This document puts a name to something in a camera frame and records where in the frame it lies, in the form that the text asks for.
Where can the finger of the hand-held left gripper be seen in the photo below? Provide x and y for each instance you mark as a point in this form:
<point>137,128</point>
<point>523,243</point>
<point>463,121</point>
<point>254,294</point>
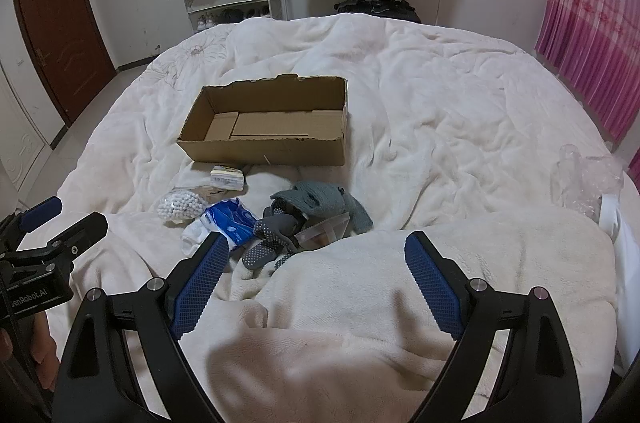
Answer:
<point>42,212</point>
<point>80,230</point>

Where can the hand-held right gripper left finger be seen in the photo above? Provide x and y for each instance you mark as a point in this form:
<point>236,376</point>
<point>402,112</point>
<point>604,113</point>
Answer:
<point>200,283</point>

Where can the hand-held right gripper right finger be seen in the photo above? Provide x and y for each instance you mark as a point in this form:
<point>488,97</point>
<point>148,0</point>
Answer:
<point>432,283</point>

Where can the grey dotted sock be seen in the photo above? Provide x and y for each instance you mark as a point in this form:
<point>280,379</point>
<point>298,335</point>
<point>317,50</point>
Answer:
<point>257,255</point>
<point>280,228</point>

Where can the blue tissue packet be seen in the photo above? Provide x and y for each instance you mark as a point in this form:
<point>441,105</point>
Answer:
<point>232,218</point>

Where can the small white wipes packet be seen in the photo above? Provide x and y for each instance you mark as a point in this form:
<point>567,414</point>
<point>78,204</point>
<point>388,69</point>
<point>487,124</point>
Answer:
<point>227,178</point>

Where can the clear plastic bag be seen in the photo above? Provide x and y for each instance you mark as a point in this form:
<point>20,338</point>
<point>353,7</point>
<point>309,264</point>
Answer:
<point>325,230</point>

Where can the grey knit cloth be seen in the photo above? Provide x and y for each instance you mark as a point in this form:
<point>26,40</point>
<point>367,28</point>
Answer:
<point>320,198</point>

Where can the brown cardboard box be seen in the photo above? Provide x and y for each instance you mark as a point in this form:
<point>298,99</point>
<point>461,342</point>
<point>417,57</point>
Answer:
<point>260,150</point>

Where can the person's left hand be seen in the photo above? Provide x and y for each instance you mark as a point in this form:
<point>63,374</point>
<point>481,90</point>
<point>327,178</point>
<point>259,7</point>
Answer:
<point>46,348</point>

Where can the white cabinet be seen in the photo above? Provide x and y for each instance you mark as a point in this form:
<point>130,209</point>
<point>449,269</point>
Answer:
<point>20,138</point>

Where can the cream fleece blanket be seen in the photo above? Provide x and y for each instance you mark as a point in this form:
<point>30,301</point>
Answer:
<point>350,343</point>

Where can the white bed blanket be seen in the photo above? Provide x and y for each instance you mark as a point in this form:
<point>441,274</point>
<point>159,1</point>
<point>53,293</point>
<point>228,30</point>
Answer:
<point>450,128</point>

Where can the clear bubble wrap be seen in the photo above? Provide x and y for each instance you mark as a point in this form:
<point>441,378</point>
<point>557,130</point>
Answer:
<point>585,183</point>

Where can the brown wooden door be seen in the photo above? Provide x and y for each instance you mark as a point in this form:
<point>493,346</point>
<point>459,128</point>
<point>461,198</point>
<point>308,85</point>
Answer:
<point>60,28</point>

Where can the white plastic bag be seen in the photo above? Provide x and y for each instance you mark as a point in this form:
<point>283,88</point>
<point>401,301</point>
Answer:
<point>627,263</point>

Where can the pair of white shoes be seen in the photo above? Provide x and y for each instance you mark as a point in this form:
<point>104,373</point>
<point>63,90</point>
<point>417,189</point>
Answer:
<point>207,23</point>

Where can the row of dark shoes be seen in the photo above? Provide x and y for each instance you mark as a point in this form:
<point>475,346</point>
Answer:
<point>245,14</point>

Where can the black bag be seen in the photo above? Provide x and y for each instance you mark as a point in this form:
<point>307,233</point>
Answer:
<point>375,8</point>

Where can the pink curtain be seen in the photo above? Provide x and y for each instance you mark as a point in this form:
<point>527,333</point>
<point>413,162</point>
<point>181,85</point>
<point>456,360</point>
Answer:
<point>590,28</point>

